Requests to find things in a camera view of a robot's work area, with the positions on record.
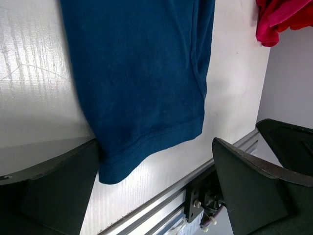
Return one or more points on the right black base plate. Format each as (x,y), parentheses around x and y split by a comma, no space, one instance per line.
(203,195)

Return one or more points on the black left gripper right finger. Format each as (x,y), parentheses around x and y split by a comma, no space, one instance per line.
(262,198)

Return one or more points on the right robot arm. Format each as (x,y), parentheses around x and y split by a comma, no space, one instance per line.
(291,144)

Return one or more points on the navy blue t-shirt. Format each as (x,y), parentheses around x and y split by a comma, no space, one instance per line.
(139,68)

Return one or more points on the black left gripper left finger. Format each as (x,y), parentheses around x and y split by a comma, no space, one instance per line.
(50,198)

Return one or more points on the red t-shirt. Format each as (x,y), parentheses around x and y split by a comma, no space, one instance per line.
(283,14)

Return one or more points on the pink t-shirt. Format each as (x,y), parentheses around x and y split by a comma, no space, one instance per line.
(269,38)

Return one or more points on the aluminium mounting rail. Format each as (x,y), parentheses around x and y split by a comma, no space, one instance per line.
(180,203)

